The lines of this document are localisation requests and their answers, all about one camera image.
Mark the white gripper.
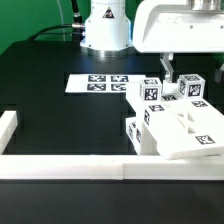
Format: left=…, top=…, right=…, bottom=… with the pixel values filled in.
left=133, top=0, right=224, bottom=83

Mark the white tagged cube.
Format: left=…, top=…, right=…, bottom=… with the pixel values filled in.
left=139, top=77, right=162, bottom=102
left=178, top=74, right=205, bottom=99

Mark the white chair back part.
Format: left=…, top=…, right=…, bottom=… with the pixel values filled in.
left=125, top=81, right=224, bottom=160

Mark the white chair side bar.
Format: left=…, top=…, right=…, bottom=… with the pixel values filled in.
left=0, top=111, right=18, bottom=155

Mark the white base tag plate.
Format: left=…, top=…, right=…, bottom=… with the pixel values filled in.
left=65, top=74, right=144, bottom=93

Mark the white U-shaped fence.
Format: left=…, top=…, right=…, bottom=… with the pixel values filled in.
left=0, top=153, right=224, bottom=180

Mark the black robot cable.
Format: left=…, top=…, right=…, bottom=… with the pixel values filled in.
left=27, top=0, right=88, bottom=42

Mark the grey thin cable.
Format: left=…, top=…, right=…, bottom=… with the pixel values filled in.
left=56, top=0, right=66, bottom=42

